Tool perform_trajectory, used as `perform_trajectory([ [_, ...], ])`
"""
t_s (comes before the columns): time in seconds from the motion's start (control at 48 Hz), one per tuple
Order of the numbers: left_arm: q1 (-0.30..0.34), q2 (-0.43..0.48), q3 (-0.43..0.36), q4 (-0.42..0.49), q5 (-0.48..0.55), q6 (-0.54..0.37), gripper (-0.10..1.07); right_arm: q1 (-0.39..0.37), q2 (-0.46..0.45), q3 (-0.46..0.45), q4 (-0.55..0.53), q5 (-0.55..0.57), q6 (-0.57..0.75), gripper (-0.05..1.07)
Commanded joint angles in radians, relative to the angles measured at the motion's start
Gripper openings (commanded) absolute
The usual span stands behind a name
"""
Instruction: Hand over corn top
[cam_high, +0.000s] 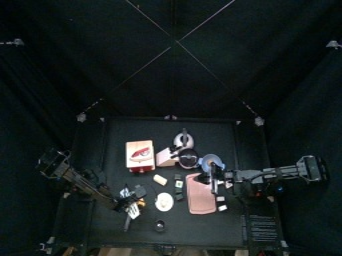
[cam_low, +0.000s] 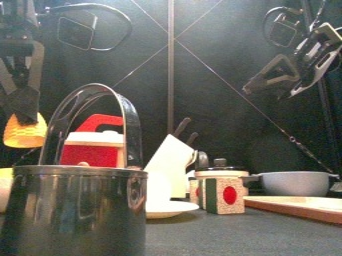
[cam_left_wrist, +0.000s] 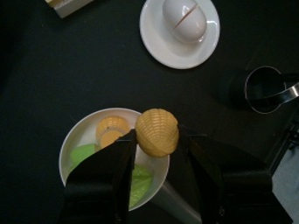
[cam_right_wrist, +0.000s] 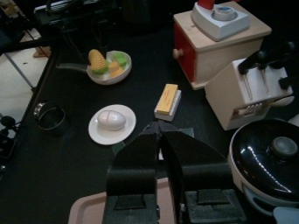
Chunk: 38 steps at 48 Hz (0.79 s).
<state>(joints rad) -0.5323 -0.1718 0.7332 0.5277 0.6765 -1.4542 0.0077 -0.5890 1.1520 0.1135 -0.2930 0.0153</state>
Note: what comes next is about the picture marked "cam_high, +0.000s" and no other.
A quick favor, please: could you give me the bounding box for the pink wooden cutting board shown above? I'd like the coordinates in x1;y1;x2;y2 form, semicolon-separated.
185;172;220;215

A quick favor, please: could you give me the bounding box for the toy pot with black lid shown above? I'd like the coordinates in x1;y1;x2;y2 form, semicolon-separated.
177;148;201;170

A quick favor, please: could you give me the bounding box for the white round plate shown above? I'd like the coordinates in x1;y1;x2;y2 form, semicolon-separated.
154;192;176;213

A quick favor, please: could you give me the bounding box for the pale yellow butter block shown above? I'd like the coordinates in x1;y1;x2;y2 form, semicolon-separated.
153;174;170;187

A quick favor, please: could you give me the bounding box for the silver toy kettle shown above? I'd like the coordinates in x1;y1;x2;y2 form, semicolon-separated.
173;127;197;150

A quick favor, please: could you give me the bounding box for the red and white toy box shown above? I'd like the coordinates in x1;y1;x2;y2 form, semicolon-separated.
125;139;158;174

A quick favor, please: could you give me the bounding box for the white text label sticker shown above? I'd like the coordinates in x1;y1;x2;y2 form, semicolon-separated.
248;214;280;244

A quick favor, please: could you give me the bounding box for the thin diagonal bracing cord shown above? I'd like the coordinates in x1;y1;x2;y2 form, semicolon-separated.
126;0;261;118
82;0;237;114

